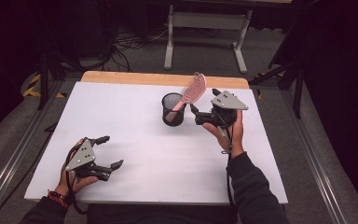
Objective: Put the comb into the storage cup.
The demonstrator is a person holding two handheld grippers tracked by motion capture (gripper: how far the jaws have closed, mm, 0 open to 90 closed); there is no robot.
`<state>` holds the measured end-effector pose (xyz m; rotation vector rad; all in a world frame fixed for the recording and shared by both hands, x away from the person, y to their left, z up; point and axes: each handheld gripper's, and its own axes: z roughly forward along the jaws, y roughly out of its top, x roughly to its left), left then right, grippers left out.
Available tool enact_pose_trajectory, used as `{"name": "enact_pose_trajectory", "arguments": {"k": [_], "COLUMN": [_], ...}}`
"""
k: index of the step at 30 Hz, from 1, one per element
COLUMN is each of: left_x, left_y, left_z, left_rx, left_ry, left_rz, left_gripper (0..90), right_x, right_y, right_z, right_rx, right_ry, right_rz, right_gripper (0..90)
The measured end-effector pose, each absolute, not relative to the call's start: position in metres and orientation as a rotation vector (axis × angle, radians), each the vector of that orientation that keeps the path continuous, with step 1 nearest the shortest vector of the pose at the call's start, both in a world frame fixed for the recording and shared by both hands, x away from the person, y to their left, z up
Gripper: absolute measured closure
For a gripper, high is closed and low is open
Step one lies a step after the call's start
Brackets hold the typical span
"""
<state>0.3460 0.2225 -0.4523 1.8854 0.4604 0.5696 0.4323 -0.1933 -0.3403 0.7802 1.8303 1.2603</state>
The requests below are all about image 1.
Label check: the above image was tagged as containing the person's left hand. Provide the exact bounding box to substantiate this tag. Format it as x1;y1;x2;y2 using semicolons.
55;138;100;197

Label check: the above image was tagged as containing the black tripod stand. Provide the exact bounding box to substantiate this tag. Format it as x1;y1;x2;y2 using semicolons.
36;52;85;110
248;59;306;119

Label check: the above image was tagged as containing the person's dark clothed torso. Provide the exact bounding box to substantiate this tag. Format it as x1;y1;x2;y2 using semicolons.
87;203;239;224

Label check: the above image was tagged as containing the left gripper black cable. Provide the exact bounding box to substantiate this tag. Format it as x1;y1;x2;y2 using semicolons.
62;146;90;216

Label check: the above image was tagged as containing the aluminium floor rail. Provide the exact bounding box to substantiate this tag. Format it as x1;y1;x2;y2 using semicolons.
0;80;63;224
280;90;350;224

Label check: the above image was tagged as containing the pink hairbrush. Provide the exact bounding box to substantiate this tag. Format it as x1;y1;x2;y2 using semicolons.
165;72;208;123

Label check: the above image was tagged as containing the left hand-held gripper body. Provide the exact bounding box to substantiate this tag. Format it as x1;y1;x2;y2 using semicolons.
64;138;112;182

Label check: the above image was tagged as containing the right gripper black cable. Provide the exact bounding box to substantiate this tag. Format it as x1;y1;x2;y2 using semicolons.
217;115;239;219

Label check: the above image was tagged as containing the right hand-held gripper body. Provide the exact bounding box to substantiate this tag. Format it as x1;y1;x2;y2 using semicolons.
195;91;249;129

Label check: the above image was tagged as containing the black mesh pen holder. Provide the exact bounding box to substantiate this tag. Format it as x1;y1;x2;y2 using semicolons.
161;92;187;128

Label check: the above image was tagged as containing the wooden table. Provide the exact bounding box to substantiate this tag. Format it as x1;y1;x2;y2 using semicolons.
80;70;251;91

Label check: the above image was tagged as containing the red beaded bracelet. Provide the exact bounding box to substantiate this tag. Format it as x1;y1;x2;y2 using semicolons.
47;189;70;209

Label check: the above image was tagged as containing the white table mat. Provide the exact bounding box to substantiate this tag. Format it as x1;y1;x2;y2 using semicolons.
23;81;289;206

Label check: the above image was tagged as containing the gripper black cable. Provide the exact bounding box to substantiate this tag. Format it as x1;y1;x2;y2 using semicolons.
62;146;90;216
217;115;239;219

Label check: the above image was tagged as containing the person's right hand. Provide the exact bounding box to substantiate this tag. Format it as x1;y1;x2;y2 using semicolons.
202;109;246;160

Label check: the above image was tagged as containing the grey metal stand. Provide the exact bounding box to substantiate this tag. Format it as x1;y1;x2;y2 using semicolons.
163;4;254;75

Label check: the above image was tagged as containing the yellow black hazard tape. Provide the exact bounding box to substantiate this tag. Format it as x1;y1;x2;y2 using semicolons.
254;72;285;101
22;73;68;99

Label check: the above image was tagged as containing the tangle of black floor cables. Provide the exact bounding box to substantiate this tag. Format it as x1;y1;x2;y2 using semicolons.
105;27;169;73

